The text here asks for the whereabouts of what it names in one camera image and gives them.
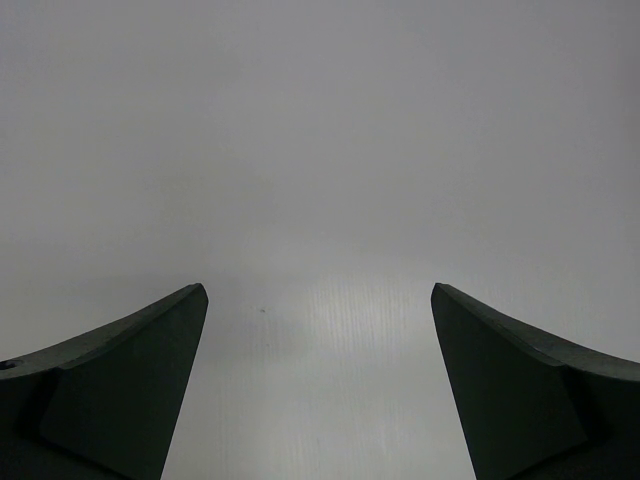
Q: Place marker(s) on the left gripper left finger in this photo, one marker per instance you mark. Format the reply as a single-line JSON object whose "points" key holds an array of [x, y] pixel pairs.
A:
{"points": [[103, 404]]}

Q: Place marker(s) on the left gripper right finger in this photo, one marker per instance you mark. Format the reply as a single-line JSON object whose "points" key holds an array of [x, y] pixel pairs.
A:
{"points": [[533, 405]]}

